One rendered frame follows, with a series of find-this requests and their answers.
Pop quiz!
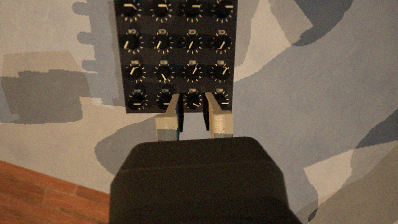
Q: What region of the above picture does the black knob box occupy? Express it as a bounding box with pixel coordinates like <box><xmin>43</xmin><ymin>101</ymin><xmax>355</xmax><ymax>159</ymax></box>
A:
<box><xmin>114</xmin><ymin>0</ymin><xmax>238</xmax><ymax>113</ymax></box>

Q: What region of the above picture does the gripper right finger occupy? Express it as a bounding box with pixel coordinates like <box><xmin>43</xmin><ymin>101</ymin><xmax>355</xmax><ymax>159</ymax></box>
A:
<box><xmin>203</xmin><ymin>92</ymin><xmax>233</xmax><ymax>138</ymax></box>

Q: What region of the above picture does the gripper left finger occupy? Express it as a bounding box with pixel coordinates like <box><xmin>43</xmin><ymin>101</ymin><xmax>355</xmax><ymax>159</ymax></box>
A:
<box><xmin>155</xmin><ymin>94</ymin><xmax>184</xmax><ymax>142</ymax></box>

